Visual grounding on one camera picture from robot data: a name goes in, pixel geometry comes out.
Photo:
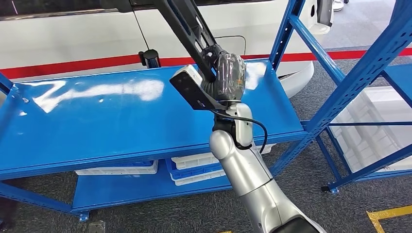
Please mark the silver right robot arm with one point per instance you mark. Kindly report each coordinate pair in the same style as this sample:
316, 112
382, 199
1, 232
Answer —
248, 173

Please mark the black plastic frame part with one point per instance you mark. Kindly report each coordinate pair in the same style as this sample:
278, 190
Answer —
177, 24

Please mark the white vehicle with red stripe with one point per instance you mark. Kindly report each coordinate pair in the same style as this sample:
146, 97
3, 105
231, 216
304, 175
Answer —
64, 35

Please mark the black cylindrical post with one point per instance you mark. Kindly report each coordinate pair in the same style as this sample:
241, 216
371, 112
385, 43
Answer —
150, 59

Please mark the blue metal shelf rack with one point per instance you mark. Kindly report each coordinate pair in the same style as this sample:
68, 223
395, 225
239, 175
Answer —
80, 135
399, 80

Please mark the white plastic bin stack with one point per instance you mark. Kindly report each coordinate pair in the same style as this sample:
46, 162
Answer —
370, 144

